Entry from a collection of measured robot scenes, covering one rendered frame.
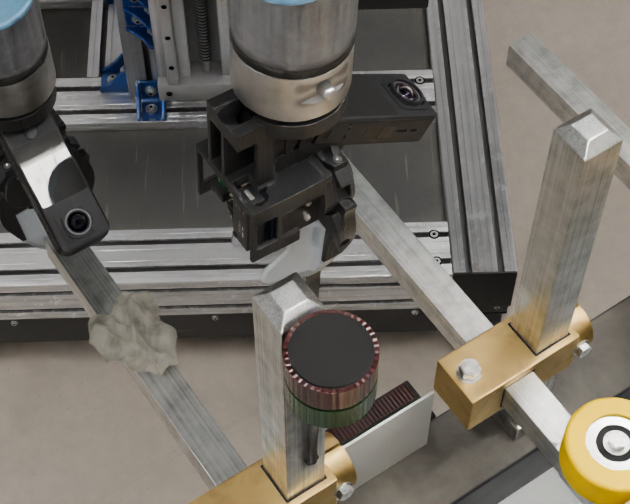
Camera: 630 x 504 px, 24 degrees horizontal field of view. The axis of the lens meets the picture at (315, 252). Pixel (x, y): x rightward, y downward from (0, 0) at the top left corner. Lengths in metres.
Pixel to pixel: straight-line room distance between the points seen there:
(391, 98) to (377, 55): 1.29
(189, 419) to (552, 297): 0.31
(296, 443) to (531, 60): 0.55
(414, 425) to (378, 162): 0.89
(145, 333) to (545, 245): 0.34
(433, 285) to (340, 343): 0.38
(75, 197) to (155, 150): 0.99
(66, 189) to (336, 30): 0.41
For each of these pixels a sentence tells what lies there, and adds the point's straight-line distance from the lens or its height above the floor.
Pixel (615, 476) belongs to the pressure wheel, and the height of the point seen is 0.91.
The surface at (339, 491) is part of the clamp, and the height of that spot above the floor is 0.85.
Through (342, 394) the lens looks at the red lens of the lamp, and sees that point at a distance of 0.89.
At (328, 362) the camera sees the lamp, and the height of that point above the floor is 1.13.
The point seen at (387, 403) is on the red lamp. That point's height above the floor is 0.70.
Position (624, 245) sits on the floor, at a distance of 2.36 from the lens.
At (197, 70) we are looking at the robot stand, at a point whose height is 0.36.
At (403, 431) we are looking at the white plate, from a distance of 1.30.
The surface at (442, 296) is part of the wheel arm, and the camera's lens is 1.27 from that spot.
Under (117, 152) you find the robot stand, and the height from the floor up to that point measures 0.21.
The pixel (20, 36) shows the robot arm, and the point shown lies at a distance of 1.10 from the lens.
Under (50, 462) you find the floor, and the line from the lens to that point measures 2.16.
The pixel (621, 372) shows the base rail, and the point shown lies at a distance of 1.42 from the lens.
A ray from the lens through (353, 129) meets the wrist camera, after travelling 0.94.
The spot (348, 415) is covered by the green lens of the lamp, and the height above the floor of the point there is 1.10.
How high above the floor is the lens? 1.92
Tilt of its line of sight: 56 degrees down
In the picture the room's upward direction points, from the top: straight up
